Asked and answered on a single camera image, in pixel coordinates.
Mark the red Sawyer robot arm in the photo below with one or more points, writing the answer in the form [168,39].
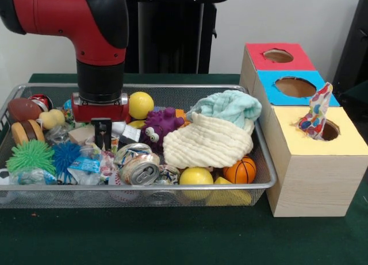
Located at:
[57,15]

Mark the silver drink can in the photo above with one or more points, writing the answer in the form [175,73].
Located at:
[138,167]

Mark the purple spiky monster toy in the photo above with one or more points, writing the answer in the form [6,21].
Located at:
[161,125]

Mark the brown toy football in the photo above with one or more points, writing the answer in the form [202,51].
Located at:
[23,109]

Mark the orange toy basketball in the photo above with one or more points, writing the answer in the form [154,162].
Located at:
[239,170]

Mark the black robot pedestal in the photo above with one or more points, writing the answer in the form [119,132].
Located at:
[172,32]

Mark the small blue spiky puffer ball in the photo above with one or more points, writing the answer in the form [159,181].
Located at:
[66,155]

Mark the mint green knitted cloth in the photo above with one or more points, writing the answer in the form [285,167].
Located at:
[230,107]

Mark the yellow ball with goggle face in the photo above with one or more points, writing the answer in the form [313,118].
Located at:
[141,104]

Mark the confetti print cloth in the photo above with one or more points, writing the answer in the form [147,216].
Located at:
[105,161]
[316,115]

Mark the cream knitted cloth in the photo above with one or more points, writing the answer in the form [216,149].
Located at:
[207,144]

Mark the wooden box with three holes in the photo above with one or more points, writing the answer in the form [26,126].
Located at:
[316,184]

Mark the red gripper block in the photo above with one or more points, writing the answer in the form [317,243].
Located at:
[100,111]

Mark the plain yellow ball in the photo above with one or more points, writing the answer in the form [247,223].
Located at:
[196,177]

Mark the green spiky puffer ball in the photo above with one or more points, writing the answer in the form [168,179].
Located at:
[30,157]

